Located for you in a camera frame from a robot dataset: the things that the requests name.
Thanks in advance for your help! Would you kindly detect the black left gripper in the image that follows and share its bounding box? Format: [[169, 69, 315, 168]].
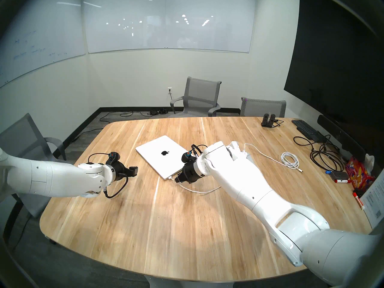
[[113, 163, 139, 182]]

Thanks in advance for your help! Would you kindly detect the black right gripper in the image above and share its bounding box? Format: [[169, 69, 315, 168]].
[[175, 162, 204, 185]]

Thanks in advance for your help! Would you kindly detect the white MagSafe charging cable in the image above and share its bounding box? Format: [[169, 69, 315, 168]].
[[168, 176, 222, 194]]

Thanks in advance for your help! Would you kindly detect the silver MacBook laptop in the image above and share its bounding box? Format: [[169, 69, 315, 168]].
[[135, 135, 191, 180]]

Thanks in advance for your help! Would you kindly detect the black controller charging dock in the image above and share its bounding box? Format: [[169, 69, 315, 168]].
[[261, 113, 276, 128]]

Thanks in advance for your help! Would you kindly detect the grey mesh chair with armrests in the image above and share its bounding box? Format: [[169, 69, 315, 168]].
[[170, 76, 222, 117]]

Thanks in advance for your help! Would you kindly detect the grey mesh chair without armrests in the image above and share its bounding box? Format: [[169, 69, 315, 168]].
[[240, 97, 287, 118]]

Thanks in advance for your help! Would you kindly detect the dark grey office chair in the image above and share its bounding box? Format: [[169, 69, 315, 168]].
[[0, 113, 67, 249]]

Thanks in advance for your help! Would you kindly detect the black keyboard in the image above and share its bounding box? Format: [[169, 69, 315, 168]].
[[291, 120, 324, 142]]

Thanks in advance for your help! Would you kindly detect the large clean glass whiteboard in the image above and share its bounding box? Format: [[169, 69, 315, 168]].
[[82, 0, 257, 54]]

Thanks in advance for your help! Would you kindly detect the black video bar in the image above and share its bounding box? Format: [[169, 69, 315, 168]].
[[317, 114, 367, 162]]

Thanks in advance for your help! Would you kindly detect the glass whiteboard with blue writing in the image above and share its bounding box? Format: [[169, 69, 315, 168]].
[[0, 0, 87, 89]]

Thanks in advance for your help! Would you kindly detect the colourful tissue box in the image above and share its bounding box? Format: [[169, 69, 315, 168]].
[[345, 154, 376, 192]]

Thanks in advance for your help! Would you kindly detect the large black TV screen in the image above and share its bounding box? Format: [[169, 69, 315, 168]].
[[284, 0, 384, 148]]

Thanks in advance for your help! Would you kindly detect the white printed paper sheet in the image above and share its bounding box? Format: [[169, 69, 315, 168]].
[[360, 167, 384, 231]]

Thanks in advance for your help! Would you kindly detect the thick black left gripper cable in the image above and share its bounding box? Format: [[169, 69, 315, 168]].
[[103, 176, 129, 199]]

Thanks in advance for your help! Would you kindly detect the thin black left camera cable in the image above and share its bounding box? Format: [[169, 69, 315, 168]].
[[88, 152, 110, 164]]

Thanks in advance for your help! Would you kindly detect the thin black floor cable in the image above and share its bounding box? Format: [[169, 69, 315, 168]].
[[71, 126, 104, 142]]

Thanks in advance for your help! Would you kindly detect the black floor cable bundle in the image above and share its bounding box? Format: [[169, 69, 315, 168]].
[[100, 108, 169, 123]]

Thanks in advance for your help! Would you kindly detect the white table pedestal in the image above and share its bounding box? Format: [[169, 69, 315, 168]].
[[145, 275, 237, 288]]

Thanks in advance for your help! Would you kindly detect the coiled white USB cable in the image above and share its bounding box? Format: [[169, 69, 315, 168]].
[[244, 143, 303, 173]]

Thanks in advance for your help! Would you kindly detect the thin black cable loop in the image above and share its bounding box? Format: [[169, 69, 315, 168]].
[[293, 135, 332, 153]]

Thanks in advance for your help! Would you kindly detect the thick black coiled cable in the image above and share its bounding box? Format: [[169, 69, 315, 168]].
[[310, 146, 345, 172]]

